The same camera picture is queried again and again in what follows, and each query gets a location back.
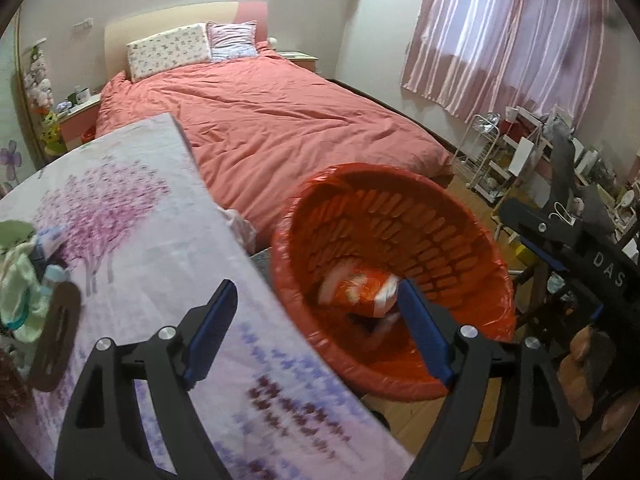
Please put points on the tree print tablecloth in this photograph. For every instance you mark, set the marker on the tree print tablecloth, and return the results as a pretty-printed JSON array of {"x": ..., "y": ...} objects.
[{"x": 150, "y": 240}]

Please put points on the pink curtain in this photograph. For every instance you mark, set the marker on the pink curtain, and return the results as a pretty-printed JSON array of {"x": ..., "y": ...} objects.
[{"x": 500, "y": 35}]

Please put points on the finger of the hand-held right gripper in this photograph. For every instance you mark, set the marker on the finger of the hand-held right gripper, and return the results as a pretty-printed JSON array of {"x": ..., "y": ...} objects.
[
  {"x": 564, "y": 175},
  {"x": 530, "y": 224}
]

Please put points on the white canvas board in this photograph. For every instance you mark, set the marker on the white canvas board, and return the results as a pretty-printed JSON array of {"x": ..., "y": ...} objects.
[{"x": 524, "y": 157}]

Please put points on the floral white pillow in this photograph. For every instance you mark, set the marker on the floral white pillow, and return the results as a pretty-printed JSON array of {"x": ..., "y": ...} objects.
[{"x": 167, "y": 50}]

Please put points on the nightstand with book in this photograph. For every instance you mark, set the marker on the nightstand with book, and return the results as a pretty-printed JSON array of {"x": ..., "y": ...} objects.
[{"x": 300, "y": 59}]

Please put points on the cream and pink headboard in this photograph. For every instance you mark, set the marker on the cream and pink headboard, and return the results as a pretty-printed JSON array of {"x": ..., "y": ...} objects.
[{"x": 165, "y": 17}]

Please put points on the pink striped pillow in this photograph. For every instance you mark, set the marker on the pink striped pillow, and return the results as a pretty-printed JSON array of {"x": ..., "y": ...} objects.
[{"x": 232, "y": 40}]

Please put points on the hanging plush toys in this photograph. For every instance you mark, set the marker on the hanging plush toys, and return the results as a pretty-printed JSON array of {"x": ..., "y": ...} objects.
[{"x": 37, "y": 75}]

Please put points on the person's right hand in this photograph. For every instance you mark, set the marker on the person's right hand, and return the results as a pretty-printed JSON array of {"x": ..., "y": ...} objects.
[{"x": 577, "y": 365}]

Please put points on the light green cloth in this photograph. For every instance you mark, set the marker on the light green cloth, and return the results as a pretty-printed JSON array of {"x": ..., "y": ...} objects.
[{"x": 20, "y": 280}]

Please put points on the orange duvet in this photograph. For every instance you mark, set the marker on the orange duvet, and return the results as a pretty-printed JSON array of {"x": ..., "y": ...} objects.
[{"x": 275, "y": 125}]

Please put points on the pink nightstand with mugs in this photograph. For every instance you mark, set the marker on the pink nightstand with mugs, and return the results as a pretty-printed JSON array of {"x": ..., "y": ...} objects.
[{"x": 75, "y": 120}]

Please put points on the white mug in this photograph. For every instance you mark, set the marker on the white mug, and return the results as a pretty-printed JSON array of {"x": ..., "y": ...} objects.
[{"x": 84, "y": 93}]

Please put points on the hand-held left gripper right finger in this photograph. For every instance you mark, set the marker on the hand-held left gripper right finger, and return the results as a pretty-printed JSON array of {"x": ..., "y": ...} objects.
[{"x": 425, "y": 330}]

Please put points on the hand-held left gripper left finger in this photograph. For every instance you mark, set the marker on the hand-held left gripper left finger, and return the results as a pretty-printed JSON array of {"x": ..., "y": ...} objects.
[{"x": 212, "y": 330}]

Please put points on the blue packet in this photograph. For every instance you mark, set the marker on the blue packet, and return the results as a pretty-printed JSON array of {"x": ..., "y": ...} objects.
[{"x": 52, "y": 242}]

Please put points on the yellow green plush toy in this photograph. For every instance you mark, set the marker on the yellow green plush toy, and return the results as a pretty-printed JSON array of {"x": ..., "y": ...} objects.
[{"x": 51, "y": 132}]

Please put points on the orange plastic trash basket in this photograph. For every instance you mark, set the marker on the orange plastic trash basket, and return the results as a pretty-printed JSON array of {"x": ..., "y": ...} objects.
[{"x": 400, "y": 230}]

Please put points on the white wall sockets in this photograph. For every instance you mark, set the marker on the white wall sockets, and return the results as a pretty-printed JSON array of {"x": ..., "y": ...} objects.
[{"x": 83, "y": 23}]

